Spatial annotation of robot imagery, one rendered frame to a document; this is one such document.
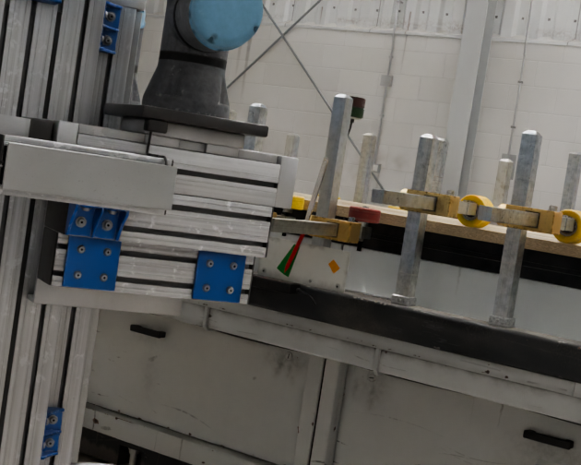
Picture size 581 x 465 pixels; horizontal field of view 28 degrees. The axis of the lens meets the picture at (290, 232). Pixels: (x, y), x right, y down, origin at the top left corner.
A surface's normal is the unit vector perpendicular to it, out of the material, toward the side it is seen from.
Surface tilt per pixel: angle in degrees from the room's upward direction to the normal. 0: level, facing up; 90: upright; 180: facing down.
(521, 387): 90
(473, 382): 90
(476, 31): 90
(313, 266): 90
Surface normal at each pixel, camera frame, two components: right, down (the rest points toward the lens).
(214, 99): 0.71, -0.16
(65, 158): 0.43, 0.11
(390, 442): -0.56, -0.03
